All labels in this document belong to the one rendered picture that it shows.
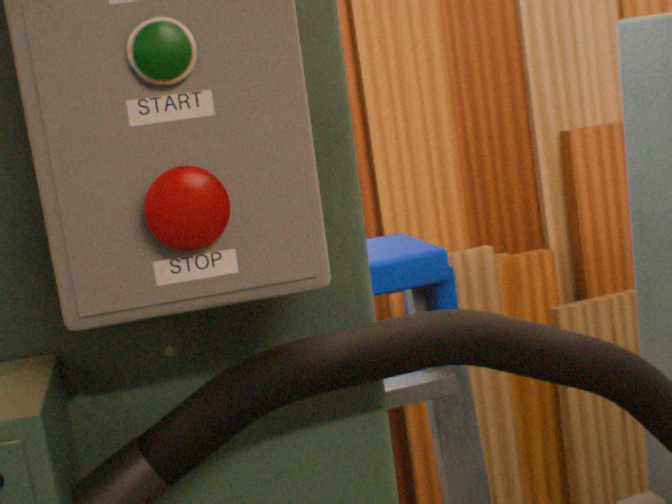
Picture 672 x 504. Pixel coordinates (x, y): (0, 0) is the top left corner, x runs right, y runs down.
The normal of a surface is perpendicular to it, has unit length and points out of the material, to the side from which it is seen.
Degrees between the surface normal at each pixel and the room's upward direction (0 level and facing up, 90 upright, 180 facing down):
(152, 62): 92
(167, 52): 91
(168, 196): 84
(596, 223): 87
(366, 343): 52
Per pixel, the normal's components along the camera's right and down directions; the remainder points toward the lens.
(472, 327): 0.23, -0.47
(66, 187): 0.21, 0.16
